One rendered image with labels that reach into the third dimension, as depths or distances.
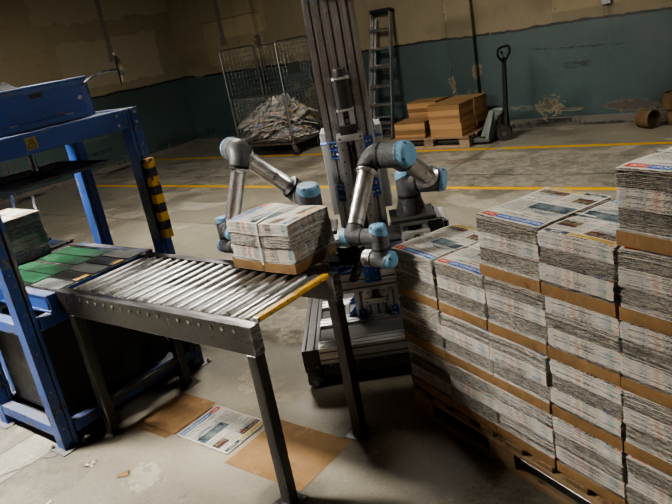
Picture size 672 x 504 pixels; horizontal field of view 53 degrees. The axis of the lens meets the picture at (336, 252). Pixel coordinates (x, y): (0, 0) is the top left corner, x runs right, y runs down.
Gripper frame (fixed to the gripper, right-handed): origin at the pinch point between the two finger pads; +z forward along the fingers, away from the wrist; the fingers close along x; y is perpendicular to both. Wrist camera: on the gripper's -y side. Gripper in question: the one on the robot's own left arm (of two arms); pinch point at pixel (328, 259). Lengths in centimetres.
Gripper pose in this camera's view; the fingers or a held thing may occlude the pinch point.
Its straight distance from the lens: 301.8
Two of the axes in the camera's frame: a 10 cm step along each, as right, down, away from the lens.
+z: -7.9, -0.6, 6.1
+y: -1.5, -9.5, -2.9
